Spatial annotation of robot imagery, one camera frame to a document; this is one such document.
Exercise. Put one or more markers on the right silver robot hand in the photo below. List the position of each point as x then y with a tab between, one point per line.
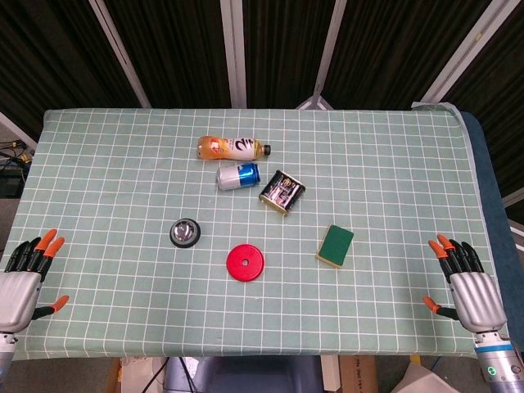
477	296

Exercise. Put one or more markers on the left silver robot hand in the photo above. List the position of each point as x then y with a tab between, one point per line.
16	292

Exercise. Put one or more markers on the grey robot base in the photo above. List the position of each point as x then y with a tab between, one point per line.
241	374

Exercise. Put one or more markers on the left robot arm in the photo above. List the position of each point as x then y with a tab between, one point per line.
5	352

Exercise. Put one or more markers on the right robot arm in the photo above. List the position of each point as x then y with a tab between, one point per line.
499	362

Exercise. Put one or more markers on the round black-rimmed shiny metal button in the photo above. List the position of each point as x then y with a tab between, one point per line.
185	233

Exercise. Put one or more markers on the blue padded table edge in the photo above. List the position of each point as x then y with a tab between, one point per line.
497	204

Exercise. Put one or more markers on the white paper sheet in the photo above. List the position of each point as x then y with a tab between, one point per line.
421	380

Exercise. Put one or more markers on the brown cardboard box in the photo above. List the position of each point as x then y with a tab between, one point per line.
357	373

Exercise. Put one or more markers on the green yellow sponge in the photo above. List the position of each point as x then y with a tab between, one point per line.
335	245

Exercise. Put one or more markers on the green checkered tablecloth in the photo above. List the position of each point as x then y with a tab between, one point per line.
262	254

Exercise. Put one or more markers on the black gold rectangular tin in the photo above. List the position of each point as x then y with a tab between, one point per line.
282	191

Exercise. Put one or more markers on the red round disc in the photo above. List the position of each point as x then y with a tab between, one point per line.
245	262

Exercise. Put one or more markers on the blue silver drink can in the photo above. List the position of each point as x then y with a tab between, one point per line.
239	176

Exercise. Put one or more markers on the orange tea bottle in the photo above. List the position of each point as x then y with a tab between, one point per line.
229	148

